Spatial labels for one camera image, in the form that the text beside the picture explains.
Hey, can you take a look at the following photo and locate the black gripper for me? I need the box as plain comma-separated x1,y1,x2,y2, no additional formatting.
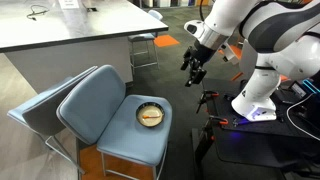
180,39,216,88

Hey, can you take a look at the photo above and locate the black rimmed cream bowl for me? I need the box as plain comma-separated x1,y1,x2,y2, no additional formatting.
135,101,166,128

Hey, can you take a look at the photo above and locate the black orange bar clamp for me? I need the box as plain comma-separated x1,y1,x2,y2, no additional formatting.
202,114,230,142
195,90,221,115

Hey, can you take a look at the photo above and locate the light blue metal-legged stool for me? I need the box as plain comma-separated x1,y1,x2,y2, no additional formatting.
127,9,164,72

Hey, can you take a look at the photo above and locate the black robot mounting stand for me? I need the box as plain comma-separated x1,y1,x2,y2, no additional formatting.
191,77,320,180

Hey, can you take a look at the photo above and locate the blue padded chair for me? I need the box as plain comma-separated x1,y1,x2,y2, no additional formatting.
55,64,173,180

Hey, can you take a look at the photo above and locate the black box with blue light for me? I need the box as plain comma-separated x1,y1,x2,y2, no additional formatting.
287,78,320,102

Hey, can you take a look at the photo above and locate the grey topped counter table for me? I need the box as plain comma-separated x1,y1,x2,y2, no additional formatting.
0,0,170,95

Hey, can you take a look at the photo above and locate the white paper sheet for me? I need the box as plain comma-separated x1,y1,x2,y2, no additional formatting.
58,0,81,10

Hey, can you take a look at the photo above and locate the blue chair with grey back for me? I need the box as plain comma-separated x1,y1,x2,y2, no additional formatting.
6,65,99,175

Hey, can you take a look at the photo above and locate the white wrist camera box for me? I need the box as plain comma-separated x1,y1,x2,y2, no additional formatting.
219,42,240,66

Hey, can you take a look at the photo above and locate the white cable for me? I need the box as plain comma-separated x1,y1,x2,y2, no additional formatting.
285,93,320,142

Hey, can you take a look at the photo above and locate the black cable on counter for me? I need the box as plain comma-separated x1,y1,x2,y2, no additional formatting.
25,4,50,22

